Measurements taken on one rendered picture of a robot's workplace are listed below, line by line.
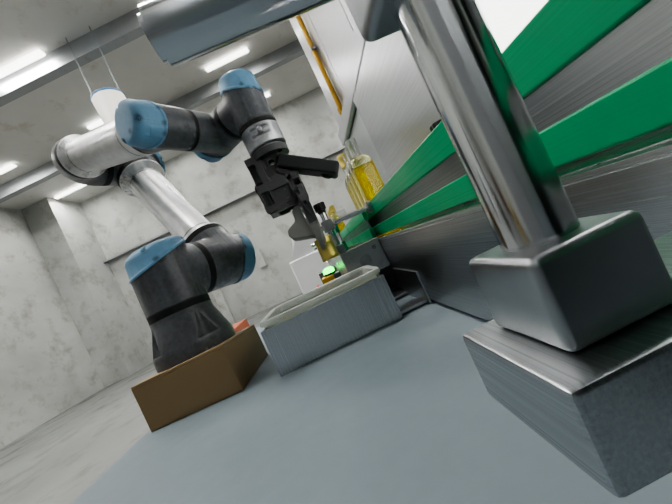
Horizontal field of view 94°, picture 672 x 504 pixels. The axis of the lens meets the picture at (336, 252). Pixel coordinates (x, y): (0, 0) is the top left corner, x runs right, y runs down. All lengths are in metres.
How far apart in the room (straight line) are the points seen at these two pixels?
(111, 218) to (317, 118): 8.60
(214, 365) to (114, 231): 13.94
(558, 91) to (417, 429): 0.24
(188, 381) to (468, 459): 0.48
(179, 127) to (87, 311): 13.01
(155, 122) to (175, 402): 0.46
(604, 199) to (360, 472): 0.22
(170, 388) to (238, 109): 0.50
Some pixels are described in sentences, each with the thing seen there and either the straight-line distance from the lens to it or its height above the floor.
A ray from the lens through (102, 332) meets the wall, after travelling 13.37.
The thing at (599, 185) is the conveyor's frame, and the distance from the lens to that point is 0.20.
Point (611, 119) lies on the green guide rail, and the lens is 0.21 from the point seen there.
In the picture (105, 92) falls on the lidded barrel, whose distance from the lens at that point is 7.47.
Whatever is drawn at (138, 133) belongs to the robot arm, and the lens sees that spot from 0.61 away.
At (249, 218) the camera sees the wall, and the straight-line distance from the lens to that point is 12.15.
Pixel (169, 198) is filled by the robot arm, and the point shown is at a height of 1.18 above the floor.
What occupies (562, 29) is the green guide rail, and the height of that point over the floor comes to 0.95.
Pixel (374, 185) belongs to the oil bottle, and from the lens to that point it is 0.81.
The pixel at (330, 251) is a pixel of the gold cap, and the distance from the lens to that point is 0.58.
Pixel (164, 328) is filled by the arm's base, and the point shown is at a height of 0.90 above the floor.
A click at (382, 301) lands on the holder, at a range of 0.52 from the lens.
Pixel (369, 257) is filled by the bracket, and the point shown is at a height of 0.85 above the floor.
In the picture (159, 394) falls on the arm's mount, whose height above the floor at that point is 0.80.
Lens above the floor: 0.90
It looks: level
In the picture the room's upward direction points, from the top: 25 degrees counter-clockwise
